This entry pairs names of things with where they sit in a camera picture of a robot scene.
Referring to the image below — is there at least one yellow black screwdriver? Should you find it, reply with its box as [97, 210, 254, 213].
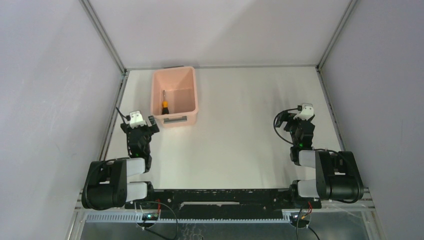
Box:
[161, 90, 169, 115]

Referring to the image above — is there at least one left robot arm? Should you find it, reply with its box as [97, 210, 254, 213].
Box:
[81, 112, 160, 211]

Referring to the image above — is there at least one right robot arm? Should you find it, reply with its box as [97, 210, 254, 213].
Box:
[273, 109, 364, 208]

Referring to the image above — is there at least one pink plastic bin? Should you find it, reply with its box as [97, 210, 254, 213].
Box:
[150, 66, 199, 128]

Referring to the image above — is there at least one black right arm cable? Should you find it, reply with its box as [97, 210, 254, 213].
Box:
[272, 107, 299, 146]

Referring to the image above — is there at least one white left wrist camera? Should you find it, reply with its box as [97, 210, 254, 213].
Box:
[129, 110, 147, 129]

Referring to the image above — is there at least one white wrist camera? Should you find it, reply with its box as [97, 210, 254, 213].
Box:
[129, 110, 147, 129]
[293, 103, 315, 121]

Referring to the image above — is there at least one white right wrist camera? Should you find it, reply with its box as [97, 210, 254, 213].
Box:
[293, 103, 315, 121]

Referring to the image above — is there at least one black mounting rail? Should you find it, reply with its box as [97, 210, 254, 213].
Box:
[124, 188, 322, 221]

